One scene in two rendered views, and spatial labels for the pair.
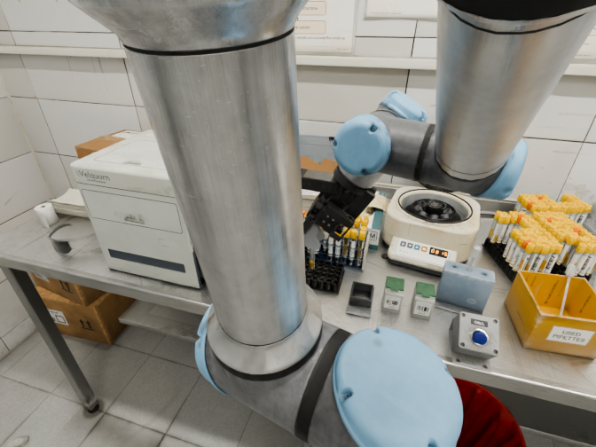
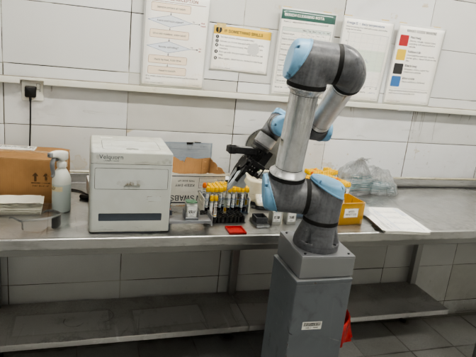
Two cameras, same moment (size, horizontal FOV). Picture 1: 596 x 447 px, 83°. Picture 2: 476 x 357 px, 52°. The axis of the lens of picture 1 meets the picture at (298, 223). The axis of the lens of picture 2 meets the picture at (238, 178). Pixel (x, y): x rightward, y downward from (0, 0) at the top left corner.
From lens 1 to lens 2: 1.34 m
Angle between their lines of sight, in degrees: 36
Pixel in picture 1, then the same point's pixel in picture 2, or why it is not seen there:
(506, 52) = (343, 98)
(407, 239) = not seen: hidden behind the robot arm
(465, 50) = (336, 98)
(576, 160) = (324, 149)
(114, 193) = (123, 168)
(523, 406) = not seen: hidden behind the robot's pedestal
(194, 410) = not seen: outside the picture
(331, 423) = (316, 193)
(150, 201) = (149, 170)
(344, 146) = (280, 125)
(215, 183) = (308, 119)
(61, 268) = (51, 238)
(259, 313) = (302, 157)
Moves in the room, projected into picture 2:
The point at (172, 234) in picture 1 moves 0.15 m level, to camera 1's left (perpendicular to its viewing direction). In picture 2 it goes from (159, 191) to (118, 195)
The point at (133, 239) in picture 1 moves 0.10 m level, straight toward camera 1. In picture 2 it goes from (125, 201) to (149, 207)
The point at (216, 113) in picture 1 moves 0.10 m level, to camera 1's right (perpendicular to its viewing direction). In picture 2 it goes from (313, 106) to (338, 107)
